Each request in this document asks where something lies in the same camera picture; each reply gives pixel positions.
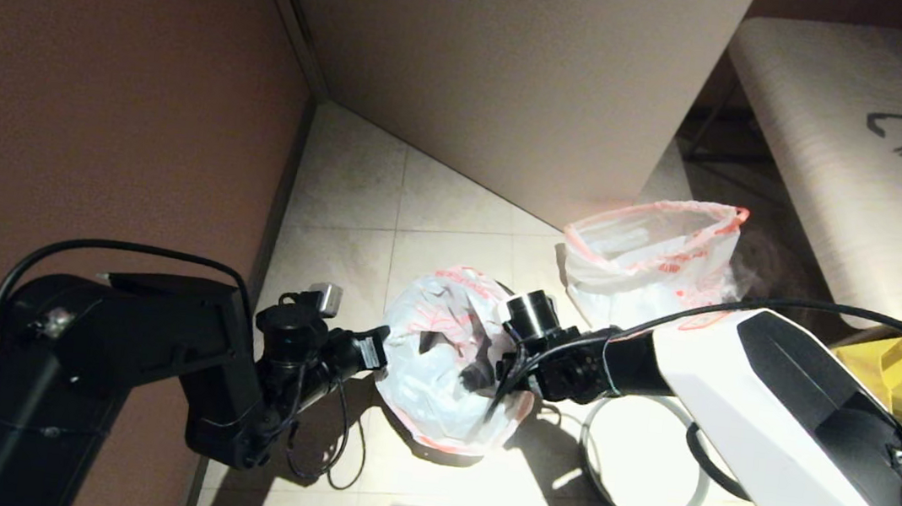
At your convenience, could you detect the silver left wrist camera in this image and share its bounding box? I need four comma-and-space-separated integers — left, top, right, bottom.
279, 277, 344, 318

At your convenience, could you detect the beige door panel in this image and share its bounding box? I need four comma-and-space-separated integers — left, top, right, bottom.
241, 0, 759, 250

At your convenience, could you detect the black braided cable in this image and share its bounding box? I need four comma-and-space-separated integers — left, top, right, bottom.
280, 371, 375, 494

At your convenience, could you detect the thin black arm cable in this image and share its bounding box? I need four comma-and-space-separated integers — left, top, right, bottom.
0, 227, 260, 455

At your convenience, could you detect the black cylindrical wrist camera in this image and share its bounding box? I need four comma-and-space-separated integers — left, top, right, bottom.
500, 287, 564, 347

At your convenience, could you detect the black cylindrical wrist motor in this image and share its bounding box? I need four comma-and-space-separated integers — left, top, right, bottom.
250, 299, 333, 375

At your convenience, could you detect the large black allen key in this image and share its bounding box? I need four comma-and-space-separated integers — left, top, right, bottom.
864, 110, 902, 141

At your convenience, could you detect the clear bag with black contents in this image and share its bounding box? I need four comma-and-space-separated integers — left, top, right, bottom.
731, 226, 832, 309

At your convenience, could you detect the light wood grain table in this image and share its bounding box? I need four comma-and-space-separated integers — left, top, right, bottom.
664, 8, 902, 332

